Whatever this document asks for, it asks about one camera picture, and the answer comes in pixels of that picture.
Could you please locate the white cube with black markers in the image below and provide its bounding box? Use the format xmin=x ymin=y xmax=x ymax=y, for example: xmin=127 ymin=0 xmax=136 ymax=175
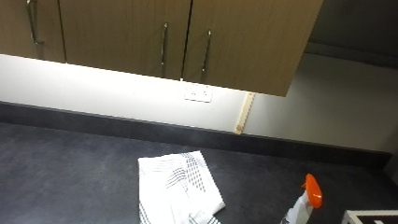
xmin=341 ymin=209 xmax=398 ymax=224

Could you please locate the white wall socket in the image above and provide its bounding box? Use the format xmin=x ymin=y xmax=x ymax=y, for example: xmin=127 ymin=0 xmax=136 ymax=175
xmin=183 ymin=83 xmax=215 ymax=104

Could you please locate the wooden wall strip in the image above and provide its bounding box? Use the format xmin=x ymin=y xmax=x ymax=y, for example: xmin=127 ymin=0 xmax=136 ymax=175
xmin=234 ymin=91 xmax=256 ymax=135

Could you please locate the dark countertop upstand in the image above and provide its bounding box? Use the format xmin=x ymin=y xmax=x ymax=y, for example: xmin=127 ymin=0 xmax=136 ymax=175
xmin=0 ymin=101 xmax=393 ymax=171

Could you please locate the white striped kitchen towel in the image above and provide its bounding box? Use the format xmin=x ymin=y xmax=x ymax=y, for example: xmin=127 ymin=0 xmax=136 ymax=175
xmin=137 ymin=150 xmax=227 ymax=224

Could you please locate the wooden wall cabinet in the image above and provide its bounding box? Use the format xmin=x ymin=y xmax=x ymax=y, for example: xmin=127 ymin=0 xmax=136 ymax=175
xmin=0 ymin=0 xmax=325 ymax=98

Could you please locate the metal cabinet handle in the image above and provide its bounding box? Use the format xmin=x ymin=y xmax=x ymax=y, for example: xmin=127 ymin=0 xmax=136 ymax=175
xmin=200 ymin=29 xmax=213 ymax=74
xmin=26 ymin=0 xmax=45 ymax=46
xmin=160 ymin=21 xmax=171 ymax=67

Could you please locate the orange-topped spray bottle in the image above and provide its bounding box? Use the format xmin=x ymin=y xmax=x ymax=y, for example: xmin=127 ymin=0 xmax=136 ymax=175
xmin=281 ymin=173 xmax=325 ymax=224

